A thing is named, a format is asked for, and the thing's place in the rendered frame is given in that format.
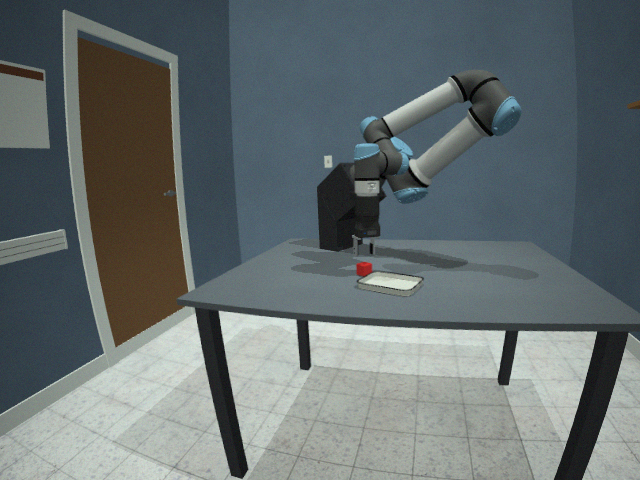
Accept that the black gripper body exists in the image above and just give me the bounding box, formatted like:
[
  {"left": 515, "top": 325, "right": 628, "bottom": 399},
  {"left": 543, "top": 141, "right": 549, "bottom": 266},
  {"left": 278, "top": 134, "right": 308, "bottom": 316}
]
[{"left": 350, "top": 181, "right": 380, "bottom": 238}]

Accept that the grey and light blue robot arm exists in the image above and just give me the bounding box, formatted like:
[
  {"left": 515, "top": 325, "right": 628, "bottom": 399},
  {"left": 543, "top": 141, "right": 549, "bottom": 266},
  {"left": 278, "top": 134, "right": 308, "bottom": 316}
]
[{"left": 350, "top": 70, "right": 522, "bottom": 204}]

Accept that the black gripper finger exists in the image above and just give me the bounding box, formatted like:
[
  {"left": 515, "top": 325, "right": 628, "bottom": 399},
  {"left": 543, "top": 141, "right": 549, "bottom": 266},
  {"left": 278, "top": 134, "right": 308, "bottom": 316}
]
[
  {"left": 370, "top": 236, "right": 380, "bottom": 255},
  {"left": 352, "top": 235, "right": 361, "bottom": 256}
]

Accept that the red cube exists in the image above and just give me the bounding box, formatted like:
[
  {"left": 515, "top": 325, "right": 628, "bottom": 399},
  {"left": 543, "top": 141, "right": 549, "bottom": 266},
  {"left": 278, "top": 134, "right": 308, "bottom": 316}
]
[{"left": 356, "top": 262, "right": 372, "bottom": 277}]

